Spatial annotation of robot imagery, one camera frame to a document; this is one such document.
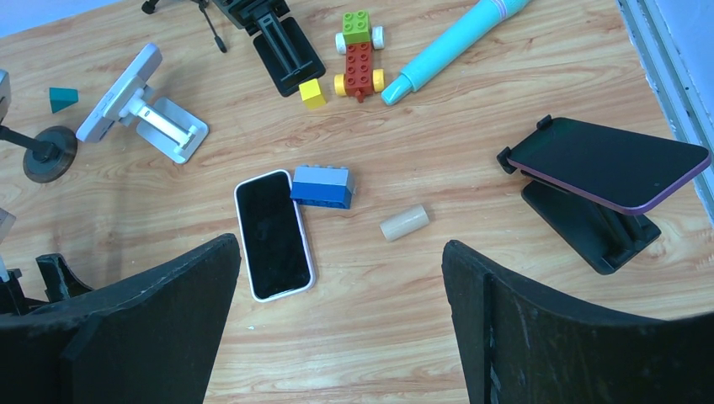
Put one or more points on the teal cylinder toy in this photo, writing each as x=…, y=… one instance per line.
x=465, y=32

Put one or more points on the dark round-base phone stand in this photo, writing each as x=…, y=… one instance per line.
x=48, y=155

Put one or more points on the purple dark smartphone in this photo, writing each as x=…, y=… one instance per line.
x=628, y=172

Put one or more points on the teal small block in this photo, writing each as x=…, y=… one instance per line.
x=62, y=98

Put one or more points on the lavender phone on white stand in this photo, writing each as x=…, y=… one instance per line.
x=96, y=125

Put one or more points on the black phone stand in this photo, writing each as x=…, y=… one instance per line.
x=603, y=238
x=284, y=49

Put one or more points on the black phone stand right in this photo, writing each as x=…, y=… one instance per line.
x=603, y=238

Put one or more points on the wooden cylinder peg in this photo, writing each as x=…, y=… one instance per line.
x=404, y=223

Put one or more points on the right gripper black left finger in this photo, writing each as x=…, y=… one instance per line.
x=149, y=338

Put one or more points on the red green toy brick car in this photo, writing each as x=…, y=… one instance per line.
x=357, y=42

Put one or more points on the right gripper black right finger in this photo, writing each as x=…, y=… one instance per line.
x=521, y=341

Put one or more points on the white folding phone stand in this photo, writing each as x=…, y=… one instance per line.
x=174, y=131

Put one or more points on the blue grey duplo brick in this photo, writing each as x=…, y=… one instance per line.
x=330, y=187

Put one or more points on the yellow small cube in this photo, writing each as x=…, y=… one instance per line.
x=311, y=94

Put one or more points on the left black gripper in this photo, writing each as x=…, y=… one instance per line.
x=61, y=284

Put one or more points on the black phone stand rear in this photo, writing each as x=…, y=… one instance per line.
x=284, y=49

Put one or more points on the black mini tripod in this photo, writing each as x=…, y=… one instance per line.
x=149, y=7

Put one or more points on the pink case smartphone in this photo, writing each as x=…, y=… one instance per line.
x=278, y=258

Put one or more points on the grey phone on round stand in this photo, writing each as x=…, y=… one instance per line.
x=5, y=93

